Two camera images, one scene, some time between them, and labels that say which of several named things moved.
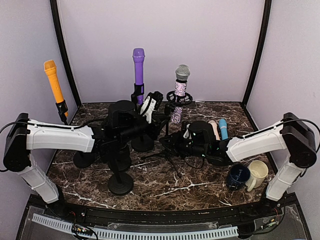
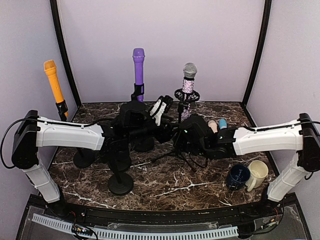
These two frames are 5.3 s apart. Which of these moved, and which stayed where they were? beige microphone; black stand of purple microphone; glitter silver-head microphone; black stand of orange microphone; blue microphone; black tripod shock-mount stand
Moved: black tripod shock-mount stand; glitter silver-head microphone
Stayed: black stand of orange microphone; beige microphone; blue microphone; black stand of purple microphone
